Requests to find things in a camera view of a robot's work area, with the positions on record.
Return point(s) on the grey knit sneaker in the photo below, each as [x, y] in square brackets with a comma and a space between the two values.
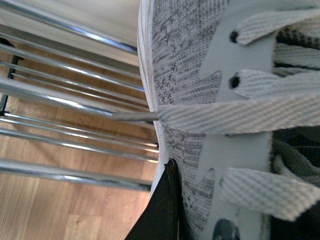
[233, 88]

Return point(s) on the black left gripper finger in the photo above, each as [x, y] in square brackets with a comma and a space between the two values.
[162, 218]

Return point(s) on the black metal shoe rack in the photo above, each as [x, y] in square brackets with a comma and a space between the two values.
[55, 74]

